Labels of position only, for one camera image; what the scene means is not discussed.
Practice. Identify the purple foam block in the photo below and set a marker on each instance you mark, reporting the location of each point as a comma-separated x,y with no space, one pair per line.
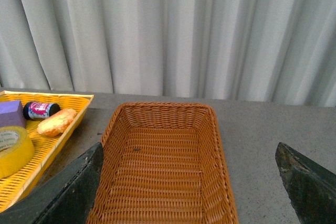
12,114

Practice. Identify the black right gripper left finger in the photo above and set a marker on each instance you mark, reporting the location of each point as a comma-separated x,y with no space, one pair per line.
66,198

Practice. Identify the toy bread loaf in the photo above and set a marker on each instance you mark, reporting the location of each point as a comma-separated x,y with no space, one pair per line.
57,123

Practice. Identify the yellow wicker basket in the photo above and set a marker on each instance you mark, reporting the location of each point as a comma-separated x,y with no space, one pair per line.
19,185

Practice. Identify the small dark labelled bottle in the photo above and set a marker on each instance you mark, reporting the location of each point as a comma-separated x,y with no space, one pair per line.
38,110

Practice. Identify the yellow tape roll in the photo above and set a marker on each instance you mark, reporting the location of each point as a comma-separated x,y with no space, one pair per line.
17,149

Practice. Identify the brown wicker basket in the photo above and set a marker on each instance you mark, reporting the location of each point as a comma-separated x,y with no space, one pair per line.
163,163

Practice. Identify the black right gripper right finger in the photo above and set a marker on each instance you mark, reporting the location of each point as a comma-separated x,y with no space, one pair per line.
310,186

